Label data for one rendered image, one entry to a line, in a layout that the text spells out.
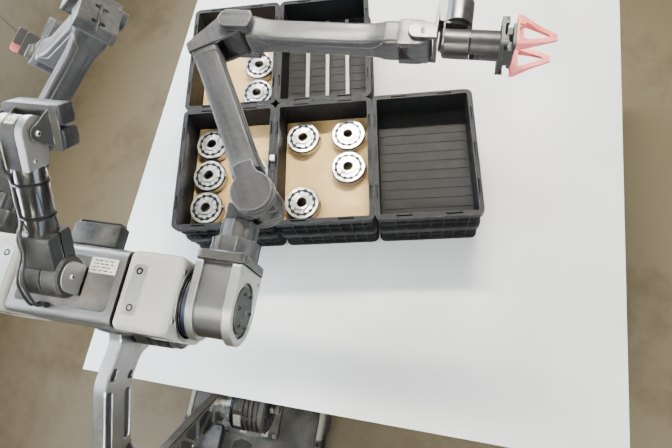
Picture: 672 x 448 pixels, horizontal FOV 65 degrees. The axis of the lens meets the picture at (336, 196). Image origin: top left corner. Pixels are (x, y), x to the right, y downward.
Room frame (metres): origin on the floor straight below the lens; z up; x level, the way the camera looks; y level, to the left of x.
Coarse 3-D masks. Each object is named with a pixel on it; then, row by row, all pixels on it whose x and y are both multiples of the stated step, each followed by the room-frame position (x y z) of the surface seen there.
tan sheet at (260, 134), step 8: (256, 128) 0.96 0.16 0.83; (264, 128) 0.95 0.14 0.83; (200, 136) 1.01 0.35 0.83; (256, 136) 0.93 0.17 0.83; (264, 136) 0.92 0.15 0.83; (256, 144) 0.90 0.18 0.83; (264, 144) 0.89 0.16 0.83; (264, 152) 0.86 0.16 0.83; (200, 160) 0.92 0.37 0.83; (224, 160) 0.89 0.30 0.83; (264, 160) 0.84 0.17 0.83; (200, 192) 0.81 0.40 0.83; (224, 192) 0.78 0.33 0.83; (224, 200) 0.76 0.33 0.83; (208, 208) 0.75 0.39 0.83; (224, 216) 0.70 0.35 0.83
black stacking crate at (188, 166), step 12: (192, 120) 1.04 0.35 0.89; (204, 120) 1.03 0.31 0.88; (252, 120) 0.97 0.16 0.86; (264, 120) 0.96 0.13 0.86; (192, 132) 1.00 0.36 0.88; (192, 144) 0.96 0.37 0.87; (192, 156) 0.93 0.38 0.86; (192, 168) 0.89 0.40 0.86; (192, 180) 0.86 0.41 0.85; (180, 192) 0.79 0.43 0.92; (192, 192) 0.82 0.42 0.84; (180, 204) 0.76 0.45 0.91; (180, 216) 0.72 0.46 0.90; (264, 228) 0.60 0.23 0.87; (276, 228) 0.60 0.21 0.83
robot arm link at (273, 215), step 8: (280, 200) 0.41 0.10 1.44; (232, 208) 0.41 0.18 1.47; (272, 208) 0.38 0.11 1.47; (280, 208) 0.40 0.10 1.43; (232, 216) 0.40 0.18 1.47; (240, 216) 0.39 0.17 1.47; (248, 216) 0.39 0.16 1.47; (256, 216) 0.38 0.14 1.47; (264, 216) 0.38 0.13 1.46; (272, 216) 0.38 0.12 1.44; (280, 216) 0.38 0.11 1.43; (256, 224) 0.38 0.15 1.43; (264, 224) 0.38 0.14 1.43
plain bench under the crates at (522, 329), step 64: (256, 0) 1.60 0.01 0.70; (384, 0) 1.37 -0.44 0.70; (512, 0) 1.16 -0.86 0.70; (576, 0) 1.06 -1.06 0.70; (384, 64) 1.10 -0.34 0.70; (448, 64) 1.00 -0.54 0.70; (576, 64) 0.82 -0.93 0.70; (512, 128) 0.68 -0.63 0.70; (576, 128) 0.60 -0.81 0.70; (512, 192) 0.48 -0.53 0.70; (576, 192) 0.40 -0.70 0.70; (192, 256) 0.67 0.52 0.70; (320, 256) 0.51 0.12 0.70; (384, 256) 0.43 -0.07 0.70; (448, 256) 0.36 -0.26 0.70; (512, 256) 0.29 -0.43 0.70; (576, 256) 0.22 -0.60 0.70; (256, 320) 0.39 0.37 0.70; (320, 320) 0.32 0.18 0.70; (384, 320) 0.25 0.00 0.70; (448, 320) 0.18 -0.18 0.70; (512, 320) 0.12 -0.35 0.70; (576, 320) 0.05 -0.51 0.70; (192, 384) 0.28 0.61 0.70; (256, 384) 0.21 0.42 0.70; (320, 384) 0.14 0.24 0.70; (384, 384) 0.08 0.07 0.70; (448, 384) 0.02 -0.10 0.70; (512, 384) -0.04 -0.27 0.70; (576, 384) -0.10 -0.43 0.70
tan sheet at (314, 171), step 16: (288, 128) 0.92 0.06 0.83; (320, 128) 0.87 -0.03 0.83; (320, 144) 0.82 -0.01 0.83; (288, 160) 0.81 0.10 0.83; (304, 160) 0.78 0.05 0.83; (320, 160) 0.76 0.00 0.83; (288, 176) 0.75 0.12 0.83; (304, 176) 0.73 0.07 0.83; (320, 176) 0.71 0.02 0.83; (288, 192) 0.70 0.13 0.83; (320, 192) 0.66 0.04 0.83; (336, 192) 0.64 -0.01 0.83; (352, 192) 0.62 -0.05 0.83; (368, 192) 0.60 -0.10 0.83; (320, 208) 0.61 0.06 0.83; (336, 208) 0.59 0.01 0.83; (352, 208) 0.57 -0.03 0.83; (368, 208) 0.55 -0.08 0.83
